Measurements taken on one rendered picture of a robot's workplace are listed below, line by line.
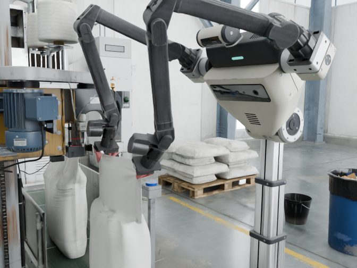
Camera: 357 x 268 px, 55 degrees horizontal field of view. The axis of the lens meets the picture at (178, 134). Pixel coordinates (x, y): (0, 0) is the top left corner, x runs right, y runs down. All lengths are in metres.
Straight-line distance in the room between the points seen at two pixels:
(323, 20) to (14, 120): 9.04
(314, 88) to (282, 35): 8.93
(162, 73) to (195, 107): 6.19
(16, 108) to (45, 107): 0.11
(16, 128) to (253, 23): 0.96
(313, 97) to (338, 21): 2.01
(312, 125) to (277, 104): 8.71
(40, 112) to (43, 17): 0.39
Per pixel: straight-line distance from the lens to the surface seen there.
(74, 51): 4.92
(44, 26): 1.51
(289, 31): 1.08
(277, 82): 1.27
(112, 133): 1.54
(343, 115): 9.84
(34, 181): 4.57
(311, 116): 10.02
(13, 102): 1.45
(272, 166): 1.54
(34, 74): 1.43
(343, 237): 3.28
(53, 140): 1.68
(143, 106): 6.48
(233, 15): 1.01
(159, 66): 1.00
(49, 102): 1.40
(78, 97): 1.70
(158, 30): 0.93
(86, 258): 2.14
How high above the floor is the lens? 1.33
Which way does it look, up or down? 7 degrees down
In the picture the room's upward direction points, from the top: 1 degrees clockwise
